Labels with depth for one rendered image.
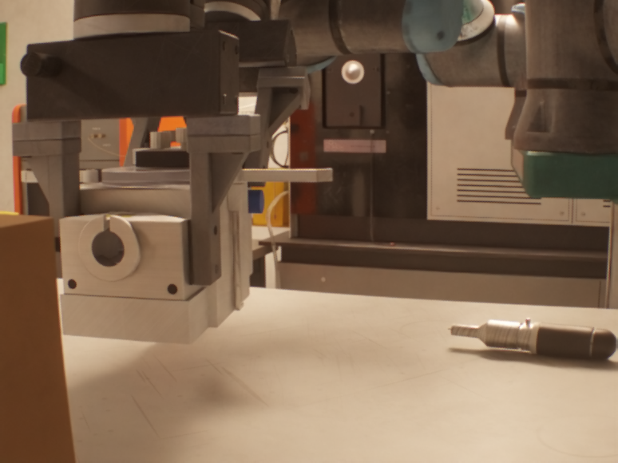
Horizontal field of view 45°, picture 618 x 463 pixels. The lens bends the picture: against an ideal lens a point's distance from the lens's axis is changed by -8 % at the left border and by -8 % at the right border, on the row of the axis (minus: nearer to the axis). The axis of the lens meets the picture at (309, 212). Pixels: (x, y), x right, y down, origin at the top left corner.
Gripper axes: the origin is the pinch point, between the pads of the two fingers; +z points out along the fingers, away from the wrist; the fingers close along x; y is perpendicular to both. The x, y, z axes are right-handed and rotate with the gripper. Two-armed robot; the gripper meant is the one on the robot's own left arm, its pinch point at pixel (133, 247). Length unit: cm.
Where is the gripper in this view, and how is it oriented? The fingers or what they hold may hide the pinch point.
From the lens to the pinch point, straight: 50.6
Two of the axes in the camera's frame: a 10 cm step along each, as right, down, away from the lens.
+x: 9.9, 0.1, -1.4
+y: -1.4, 1.2, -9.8
